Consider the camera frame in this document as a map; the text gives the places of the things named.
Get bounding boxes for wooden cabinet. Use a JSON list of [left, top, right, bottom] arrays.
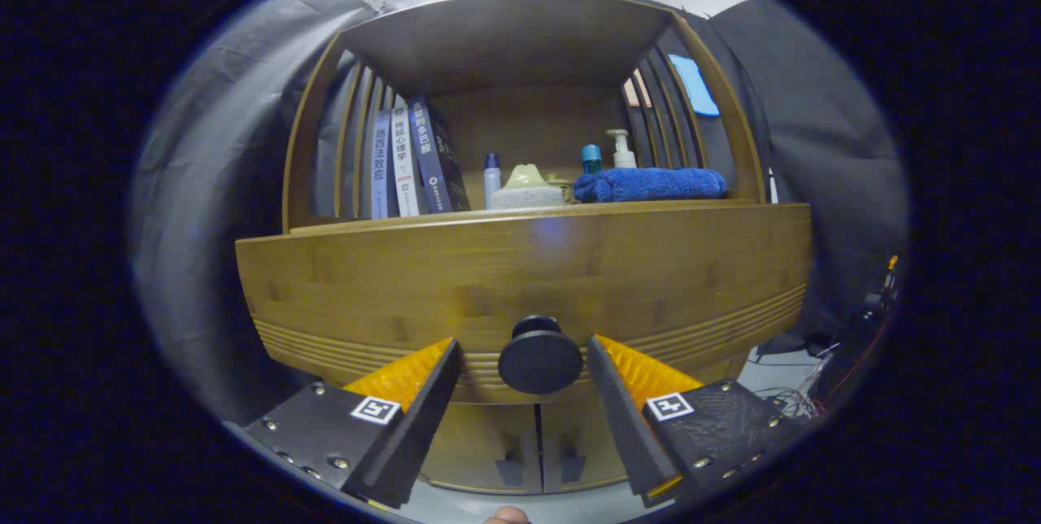
[[236, 0, 814, 496]]

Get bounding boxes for pale green scrub brush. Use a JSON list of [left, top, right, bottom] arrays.
[[490, 164, 565, 211]]

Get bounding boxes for tangled cables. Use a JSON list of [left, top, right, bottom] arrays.
[[748, 345, 822, 423]]

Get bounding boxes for black round drawer knob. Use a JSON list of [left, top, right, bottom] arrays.
[[498, 315, 585, 395]]

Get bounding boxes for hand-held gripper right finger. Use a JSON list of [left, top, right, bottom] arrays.
[[586, 334, 806, 509]]

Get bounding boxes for light blue book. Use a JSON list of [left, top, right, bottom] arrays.
[[370, 109, 399, 220]]

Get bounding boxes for folded blue towel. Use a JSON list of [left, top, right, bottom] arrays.
[[573, 167, 728, 204]]

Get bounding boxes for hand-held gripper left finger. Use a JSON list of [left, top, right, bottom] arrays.
[[224, 337, 464, 510]]

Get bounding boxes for dark blue book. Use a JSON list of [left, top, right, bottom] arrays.
[[408, 95, 471, 214]]

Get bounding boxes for white pump bottle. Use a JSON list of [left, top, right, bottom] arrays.
[[606, 129, 638, 170]]

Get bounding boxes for black equipment with orange part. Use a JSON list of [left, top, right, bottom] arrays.
[[813, 255, 899, 407]]

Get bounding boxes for wooden countertop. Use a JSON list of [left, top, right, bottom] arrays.
[[285, 197, 769, 234]]

